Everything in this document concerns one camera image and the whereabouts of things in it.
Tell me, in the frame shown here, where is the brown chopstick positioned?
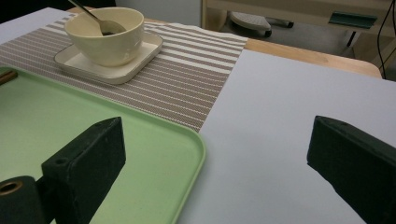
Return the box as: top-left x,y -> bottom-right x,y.
0,69 -> 19,82
0,74 -> 18,87

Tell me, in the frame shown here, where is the wooden desk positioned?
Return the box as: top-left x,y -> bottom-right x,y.
200,0 -> 396,64

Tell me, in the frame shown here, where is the cream bowl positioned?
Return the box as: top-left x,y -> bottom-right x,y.
64,7 -> 146,68

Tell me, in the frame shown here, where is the green tray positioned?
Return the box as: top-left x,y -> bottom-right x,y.
0,66 -> 207,224

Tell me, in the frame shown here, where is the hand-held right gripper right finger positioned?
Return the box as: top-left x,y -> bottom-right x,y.
306,115 -> 396,224

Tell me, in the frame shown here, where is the grey oval device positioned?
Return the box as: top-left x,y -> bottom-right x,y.
229,11 -> 295,38

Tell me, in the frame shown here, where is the cream square plate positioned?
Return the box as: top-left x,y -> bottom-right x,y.
53,32 -> 164,86

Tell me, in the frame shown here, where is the metal spoon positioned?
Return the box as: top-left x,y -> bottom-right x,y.
67,0 -> 127,36

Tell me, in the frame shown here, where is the dark green desk label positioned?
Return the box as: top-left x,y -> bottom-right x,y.
328,11 -> 378,30

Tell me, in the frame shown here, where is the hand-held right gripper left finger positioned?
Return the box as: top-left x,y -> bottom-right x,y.
41,116 -> 127,224

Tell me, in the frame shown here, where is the striped placemat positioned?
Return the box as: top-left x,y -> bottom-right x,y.
0,13 -> 249,133

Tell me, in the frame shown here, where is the black hanging cable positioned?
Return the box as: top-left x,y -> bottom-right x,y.
375,0 -> 396,79

